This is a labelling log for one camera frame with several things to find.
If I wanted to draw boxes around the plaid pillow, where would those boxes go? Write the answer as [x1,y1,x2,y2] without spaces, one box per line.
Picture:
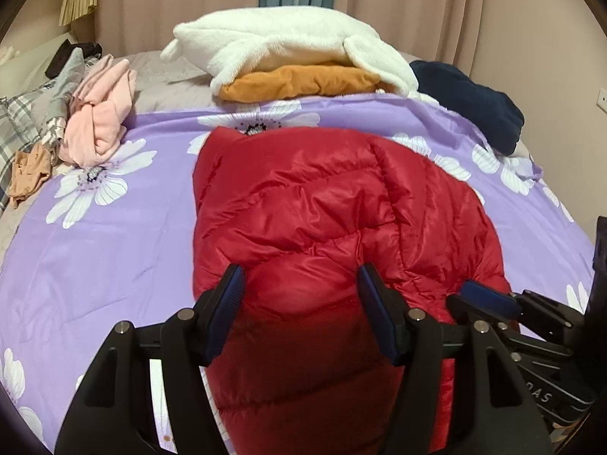
[0,80,58,214]

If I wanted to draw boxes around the red down jacket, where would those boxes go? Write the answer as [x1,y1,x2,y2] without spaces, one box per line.
[192,127,513,455]

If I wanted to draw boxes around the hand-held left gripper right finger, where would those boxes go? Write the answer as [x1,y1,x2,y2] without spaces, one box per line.
[357,264,555,455]

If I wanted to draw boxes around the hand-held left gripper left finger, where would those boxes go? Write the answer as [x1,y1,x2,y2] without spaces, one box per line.
[54,264,246,455]

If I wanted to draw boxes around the white fleece garment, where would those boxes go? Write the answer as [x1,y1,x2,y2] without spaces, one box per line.
[160,6,439,105]

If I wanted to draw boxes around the tan cloth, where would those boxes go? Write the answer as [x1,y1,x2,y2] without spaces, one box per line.
[7,144,52,209]

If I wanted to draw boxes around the purple floral bed sheet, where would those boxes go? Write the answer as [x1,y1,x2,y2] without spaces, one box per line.
[0,92,603,455]

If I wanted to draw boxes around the orange garment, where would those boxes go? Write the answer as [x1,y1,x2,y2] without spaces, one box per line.
[219,64,394,102]

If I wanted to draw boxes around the dark garment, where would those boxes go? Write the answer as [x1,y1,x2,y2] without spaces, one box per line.
[45,42,102,77]

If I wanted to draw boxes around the navy fleece garment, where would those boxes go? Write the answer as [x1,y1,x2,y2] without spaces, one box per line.
[409,60,525,157]

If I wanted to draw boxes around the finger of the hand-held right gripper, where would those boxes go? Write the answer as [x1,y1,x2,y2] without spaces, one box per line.
[446,279,589,358]

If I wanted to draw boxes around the pink garment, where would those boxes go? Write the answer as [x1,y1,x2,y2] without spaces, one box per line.
[59,54,138,169]

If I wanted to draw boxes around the white headboard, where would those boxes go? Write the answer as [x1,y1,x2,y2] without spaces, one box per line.
[0,33,77,100]

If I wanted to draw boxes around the grey garment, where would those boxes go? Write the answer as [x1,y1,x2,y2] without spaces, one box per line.
[33,50,96,150]

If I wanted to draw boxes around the pink curtain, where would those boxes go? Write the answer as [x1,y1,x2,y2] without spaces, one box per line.
[95,0,607,119]

